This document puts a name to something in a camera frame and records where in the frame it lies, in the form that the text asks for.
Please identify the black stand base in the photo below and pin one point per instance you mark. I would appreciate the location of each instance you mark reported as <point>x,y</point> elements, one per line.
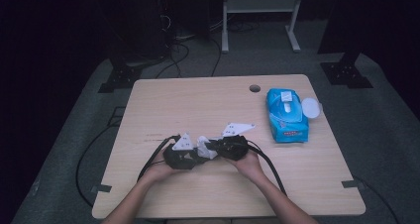
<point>345,73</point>
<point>120,78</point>

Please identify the white metal stand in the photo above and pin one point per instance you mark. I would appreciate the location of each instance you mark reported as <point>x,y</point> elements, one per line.
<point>261,5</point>

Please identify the blue wet wipes pack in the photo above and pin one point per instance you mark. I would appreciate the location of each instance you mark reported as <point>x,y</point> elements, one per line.
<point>287,125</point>

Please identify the white wet wipe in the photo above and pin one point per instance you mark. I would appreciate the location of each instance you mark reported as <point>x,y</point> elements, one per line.
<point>204,153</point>

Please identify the person's left hand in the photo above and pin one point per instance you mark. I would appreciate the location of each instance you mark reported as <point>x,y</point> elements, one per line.
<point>158,171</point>

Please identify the grey tape strip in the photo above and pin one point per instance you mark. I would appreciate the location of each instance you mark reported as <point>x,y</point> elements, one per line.
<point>352,184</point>
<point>100,188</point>

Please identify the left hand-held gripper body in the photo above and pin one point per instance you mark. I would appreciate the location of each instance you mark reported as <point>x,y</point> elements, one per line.
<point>178,158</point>

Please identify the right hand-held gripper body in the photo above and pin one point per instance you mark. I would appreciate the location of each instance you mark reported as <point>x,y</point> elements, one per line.
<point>234,148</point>

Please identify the person's right hand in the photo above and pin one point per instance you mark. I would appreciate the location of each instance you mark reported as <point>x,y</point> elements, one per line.
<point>251,166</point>

